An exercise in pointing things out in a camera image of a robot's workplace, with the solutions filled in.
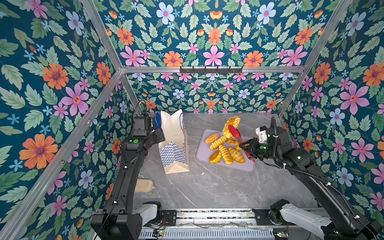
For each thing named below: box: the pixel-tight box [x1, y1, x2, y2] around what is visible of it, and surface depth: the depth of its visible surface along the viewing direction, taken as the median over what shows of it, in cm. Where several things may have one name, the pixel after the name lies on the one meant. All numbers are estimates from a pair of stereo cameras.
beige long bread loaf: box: [135, 178, 154, 193], surface depth 83 cm
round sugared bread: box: [205, 132, 219, 144], surface depth 101 cm
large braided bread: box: [222, 116, 241, 139], surface depth 81 cm
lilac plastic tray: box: [196, 129, 256, 173], surface depth 96 cm
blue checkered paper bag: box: [158, 109, 190, 175], surface depth 82 cm
